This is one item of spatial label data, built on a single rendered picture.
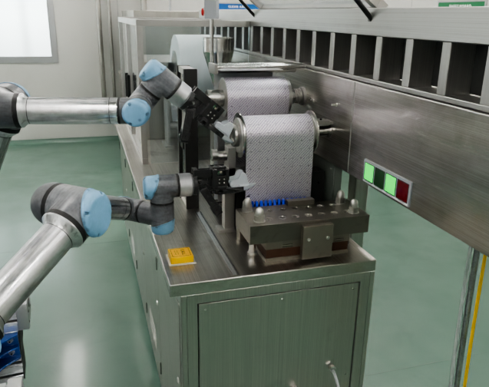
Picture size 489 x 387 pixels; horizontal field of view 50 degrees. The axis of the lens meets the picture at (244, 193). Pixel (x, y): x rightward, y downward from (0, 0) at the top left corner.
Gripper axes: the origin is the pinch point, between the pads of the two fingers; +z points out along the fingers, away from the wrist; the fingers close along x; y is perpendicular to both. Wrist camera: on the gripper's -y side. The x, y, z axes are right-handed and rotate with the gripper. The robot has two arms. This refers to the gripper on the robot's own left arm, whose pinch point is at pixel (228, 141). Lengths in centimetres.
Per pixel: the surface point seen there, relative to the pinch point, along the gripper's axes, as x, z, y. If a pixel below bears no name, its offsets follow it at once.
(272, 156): -5.1, 13.4, 5.4
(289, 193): -5.1, 27.0, -0.7
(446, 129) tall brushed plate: -60, 19, 35
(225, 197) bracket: 3.0, 13.1, -15.8
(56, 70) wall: 551, -38, -73
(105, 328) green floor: 95, 46, -122
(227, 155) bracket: 3.0, 4.1, -3.8
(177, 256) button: -17.4, 4.2, -36.8
